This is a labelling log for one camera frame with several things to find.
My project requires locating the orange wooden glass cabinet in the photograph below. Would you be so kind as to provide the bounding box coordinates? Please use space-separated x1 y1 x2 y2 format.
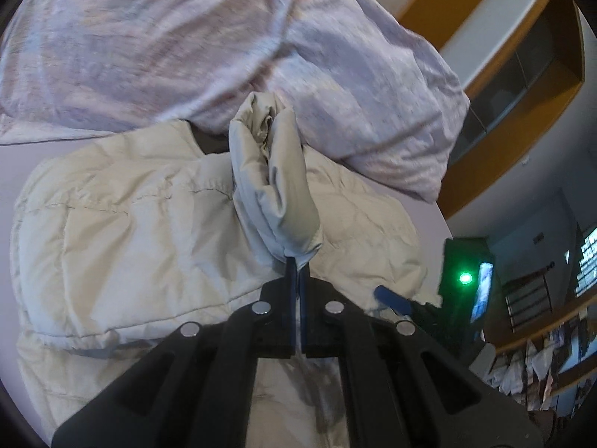
396 0 587 221

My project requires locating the pink patterned duvet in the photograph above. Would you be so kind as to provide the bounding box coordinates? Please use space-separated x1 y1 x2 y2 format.
0 0 471 203

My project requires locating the cream puffer jacket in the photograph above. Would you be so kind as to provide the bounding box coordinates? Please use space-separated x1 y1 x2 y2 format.
9 91 441 448

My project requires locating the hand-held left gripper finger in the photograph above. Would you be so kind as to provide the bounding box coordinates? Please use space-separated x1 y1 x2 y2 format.
298 265 544 448
51 258 298 448

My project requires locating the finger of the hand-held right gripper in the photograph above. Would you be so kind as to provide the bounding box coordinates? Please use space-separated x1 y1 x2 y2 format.
374 286 444 333

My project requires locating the wooden chair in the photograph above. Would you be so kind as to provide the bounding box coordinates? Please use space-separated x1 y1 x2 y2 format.
503 266 553 333

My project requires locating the window with blinds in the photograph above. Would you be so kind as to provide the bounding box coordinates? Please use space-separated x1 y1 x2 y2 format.
575 225 597 298

